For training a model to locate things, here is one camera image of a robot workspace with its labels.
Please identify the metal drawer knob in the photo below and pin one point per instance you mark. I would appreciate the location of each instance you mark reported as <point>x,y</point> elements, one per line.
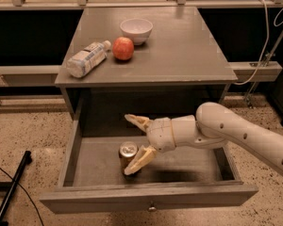
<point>152,208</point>

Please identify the white ceramic bowl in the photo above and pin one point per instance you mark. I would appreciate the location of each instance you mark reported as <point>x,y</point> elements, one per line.
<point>138,30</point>

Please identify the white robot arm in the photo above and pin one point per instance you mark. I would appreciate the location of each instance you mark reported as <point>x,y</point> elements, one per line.
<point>211,127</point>

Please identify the grey open drawer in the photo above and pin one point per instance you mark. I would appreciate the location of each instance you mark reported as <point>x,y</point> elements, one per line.
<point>91,179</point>

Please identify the clear plastic water bottle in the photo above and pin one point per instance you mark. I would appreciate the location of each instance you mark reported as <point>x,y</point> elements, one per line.
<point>87,59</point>

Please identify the black stand leg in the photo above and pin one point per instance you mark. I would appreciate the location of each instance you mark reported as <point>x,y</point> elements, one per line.
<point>15,181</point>

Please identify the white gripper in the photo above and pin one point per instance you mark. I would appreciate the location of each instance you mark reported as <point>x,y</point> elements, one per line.
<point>159,135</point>

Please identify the orange soda can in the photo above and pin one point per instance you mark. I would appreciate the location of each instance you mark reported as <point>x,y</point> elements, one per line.
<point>127,152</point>

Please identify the grey wooden cabinet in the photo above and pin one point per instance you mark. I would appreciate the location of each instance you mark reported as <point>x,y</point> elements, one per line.
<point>179,67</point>

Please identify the red apple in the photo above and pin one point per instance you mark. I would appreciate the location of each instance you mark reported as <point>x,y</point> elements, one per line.
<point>123,48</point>

